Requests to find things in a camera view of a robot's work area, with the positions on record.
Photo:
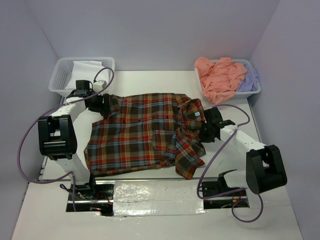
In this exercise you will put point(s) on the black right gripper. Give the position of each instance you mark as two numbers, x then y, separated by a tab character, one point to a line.
203	138

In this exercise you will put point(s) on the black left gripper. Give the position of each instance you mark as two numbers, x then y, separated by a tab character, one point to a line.
102	108

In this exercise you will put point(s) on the plaid flannel long sleeve shirt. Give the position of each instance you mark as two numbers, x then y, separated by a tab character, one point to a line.
146	131

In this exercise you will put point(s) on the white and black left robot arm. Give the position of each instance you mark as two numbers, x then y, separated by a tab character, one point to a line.
56	132

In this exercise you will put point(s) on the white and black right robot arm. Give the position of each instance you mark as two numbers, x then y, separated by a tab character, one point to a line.
264	167

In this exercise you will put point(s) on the white folded cloth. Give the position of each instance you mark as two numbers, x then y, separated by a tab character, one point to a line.
83	70

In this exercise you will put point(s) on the white plastic basket right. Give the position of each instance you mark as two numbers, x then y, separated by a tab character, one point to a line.
238	95

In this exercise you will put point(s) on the white plastic basket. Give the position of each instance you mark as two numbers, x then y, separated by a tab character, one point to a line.
70	69
238	95

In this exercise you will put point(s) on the orange crumpled shirt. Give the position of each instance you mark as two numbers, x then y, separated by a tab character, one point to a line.
219	81

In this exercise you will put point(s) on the white plastic basket left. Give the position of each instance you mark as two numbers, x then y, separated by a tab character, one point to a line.
70	69

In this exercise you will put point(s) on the lavender crumpled shirt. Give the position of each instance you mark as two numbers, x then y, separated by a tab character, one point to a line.
251	80

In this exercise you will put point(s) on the silver foil tape panel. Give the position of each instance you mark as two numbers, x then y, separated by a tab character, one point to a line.
156	198

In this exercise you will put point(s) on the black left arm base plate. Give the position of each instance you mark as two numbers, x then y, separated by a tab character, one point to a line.
95	197

